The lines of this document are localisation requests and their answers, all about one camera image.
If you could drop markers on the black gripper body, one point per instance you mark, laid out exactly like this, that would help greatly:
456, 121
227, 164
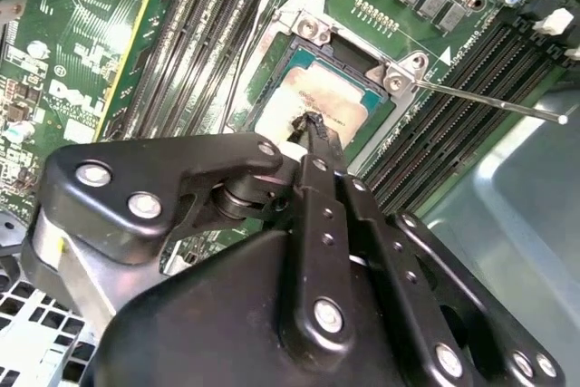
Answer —
204, 337

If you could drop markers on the silver CPU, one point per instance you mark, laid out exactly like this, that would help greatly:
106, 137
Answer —
317, 88

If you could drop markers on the metal locking lever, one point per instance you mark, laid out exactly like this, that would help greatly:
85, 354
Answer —
489, 101

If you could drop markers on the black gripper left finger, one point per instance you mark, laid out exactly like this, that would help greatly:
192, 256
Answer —
136, 165

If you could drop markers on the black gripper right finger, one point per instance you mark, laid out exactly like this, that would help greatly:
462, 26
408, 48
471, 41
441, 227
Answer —
405, 296

